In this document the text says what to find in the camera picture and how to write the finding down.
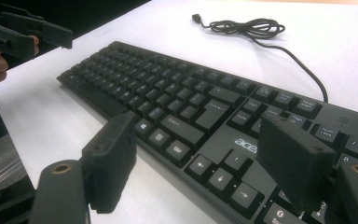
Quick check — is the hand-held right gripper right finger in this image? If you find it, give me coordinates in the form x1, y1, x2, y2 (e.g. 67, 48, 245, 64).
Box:
256, 114, 337, 213

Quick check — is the black keyboard cable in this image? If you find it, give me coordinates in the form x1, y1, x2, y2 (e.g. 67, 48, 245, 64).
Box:
191, 13, 329, 104

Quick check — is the aluminium floor rail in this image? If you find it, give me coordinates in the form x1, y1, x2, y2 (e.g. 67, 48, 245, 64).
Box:
0, 158, 29, 192

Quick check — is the black computer keyboard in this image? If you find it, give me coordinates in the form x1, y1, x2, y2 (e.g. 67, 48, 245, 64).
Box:
56, 40, 358, 224

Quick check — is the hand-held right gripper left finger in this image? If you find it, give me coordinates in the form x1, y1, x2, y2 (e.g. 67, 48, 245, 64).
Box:
81, 111, 138, 215

